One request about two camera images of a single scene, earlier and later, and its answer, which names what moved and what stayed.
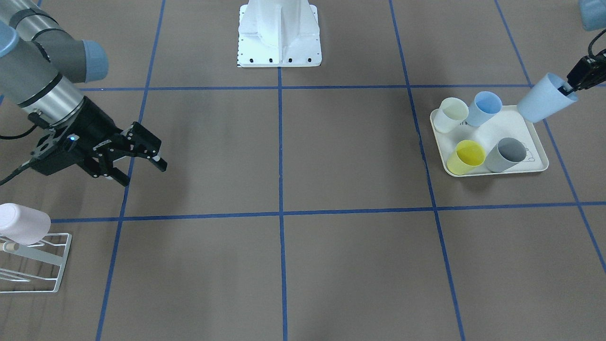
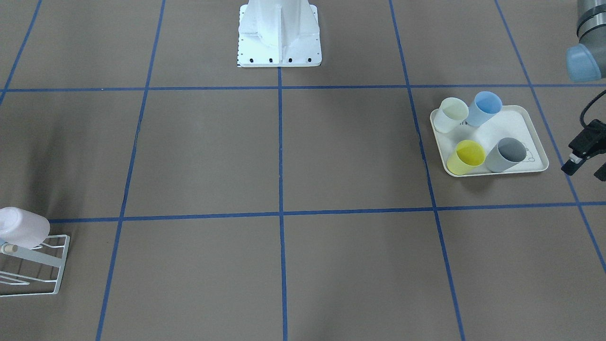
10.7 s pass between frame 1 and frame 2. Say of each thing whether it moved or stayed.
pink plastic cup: stayed
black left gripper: moved
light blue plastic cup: stayed
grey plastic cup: stayed
